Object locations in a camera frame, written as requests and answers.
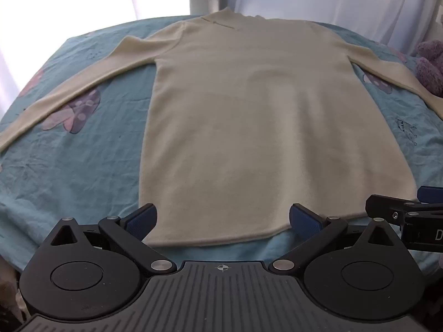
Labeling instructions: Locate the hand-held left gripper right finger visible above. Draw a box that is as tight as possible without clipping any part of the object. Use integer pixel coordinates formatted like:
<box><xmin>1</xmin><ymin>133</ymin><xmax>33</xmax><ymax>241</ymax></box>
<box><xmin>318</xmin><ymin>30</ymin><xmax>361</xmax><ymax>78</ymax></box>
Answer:
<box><xmin>268</xmin><ymin>203</ymin><xmax>399</xmax><ymax>274</ymax></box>

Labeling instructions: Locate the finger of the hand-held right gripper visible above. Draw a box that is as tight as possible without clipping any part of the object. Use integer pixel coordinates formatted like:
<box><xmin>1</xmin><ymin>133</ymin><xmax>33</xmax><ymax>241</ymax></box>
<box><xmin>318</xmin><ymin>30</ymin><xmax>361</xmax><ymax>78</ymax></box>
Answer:
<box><xmin>417</xmin><ymin>186</ymin><xmax>443</xmax><ymax>204</ymax></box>
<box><xmin>366</xmin><ymin>194</ymin><xmax>443</xmax><ymax>227</ymax></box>

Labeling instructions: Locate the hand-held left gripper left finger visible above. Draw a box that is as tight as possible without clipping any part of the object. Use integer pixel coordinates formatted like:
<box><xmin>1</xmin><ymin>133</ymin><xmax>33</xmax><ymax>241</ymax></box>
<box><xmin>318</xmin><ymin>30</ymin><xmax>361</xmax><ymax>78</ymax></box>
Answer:
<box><xmin>49</xmin><ymin>203</ymin><xmax>178</xmax><ymax>274</ymax></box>

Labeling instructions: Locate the cream long-sleeve sweater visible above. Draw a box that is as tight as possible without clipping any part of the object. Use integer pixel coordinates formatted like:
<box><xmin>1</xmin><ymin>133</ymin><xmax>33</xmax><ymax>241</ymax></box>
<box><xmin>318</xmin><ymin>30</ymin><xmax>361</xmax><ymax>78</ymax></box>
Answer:
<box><xmin>0</xmin><ymin>6</ymin><xmax>443</xmax><ymax>250</ymax></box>

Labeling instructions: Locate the blue printed bedsheet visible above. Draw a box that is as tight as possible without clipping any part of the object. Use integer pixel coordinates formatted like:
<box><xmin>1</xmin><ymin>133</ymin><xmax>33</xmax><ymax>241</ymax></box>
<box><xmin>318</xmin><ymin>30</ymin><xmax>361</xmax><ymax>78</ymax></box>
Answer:
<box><xmin>0</xmin><ymin>14</ymin><xmax>443</xmax><ymax>284</ymax></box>

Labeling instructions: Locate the purple plush toy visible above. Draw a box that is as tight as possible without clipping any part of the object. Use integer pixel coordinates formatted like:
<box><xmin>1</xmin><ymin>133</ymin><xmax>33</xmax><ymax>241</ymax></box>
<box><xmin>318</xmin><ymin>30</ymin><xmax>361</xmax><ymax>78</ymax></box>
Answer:
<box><xmin>413</xmin><ymin>40</ymin><xmax>443</xmax><ymax>97</ymax></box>

